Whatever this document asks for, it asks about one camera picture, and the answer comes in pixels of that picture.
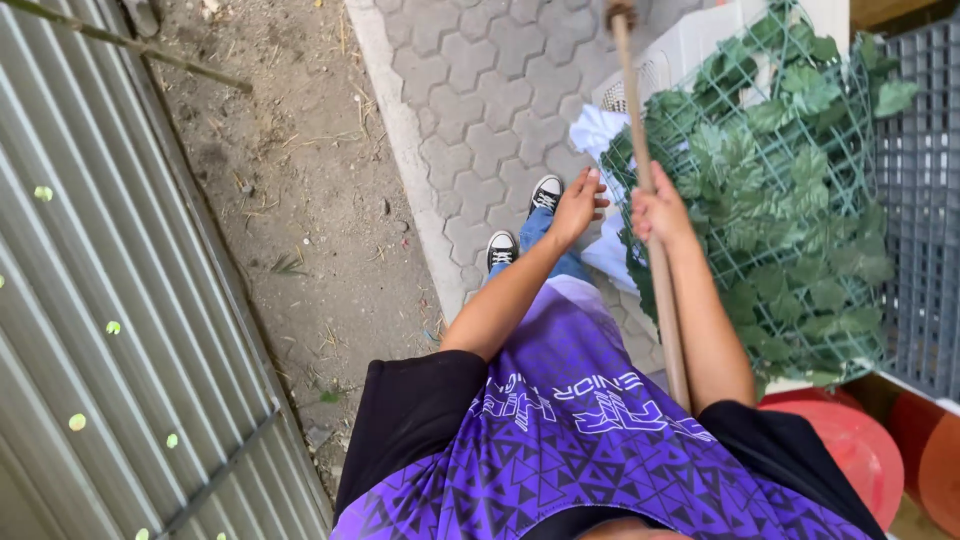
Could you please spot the green artificial leaf trellis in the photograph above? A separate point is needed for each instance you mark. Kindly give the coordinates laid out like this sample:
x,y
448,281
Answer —
x,y
780,210

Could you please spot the white plastic crate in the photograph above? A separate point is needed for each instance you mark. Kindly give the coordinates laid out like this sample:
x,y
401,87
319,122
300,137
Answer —
x,y
690,45

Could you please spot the blue jeans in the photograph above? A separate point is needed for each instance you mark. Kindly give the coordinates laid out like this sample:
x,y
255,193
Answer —
x,y
536,229

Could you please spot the black white sneaker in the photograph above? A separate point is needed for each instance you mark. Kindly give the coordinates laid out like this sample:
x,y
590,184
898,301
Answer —
x,y
501,250
546,193

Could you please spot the grey plastic grid crate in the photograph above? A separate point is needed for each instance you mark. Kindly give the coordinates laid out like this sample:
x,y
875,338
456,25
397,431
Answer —
x,y
922,225

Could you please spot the white cloth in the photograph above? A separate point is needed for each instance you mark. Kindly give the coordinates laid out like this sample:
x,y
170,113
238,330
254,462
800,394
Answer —
x,y
596,127

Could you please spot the wooden board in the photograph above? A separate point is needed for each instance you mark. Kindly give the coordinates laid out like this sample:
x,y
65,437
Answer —
x,y
892,11

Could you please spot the red plastic stool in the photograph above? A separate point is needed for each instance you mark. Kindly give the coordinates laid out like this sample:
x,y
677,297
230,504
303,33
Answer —
x,y
847,450

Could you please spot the person's left hand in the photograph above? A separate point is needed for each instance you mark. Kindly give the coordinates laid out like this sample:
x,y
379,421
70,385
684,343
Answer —
x,y
576,211

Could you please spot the orange plastic stool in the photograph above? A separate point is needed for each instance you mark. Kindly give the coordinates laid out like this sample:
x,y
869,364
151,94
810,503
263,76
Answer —
x,y
937,465

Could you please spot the person's right hand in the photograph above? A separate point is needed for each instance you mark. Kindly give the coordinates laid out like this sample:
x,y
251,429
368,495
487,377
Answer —
x,y
666,214

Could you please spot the thin green bamboo pole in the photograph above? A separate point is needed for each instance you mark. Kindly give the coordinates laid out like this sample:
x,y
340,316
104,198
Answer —
x,y
135,46

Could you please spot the corrugated metal sheet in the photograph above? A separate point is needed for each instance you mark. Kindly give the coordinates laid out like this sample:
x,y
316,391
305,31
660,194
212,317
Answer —
x,y
112,300

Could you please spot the purple black patterned shirt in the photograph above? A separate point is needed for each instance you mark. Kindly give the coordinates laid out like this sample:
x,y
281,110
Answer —
x,y
585,435

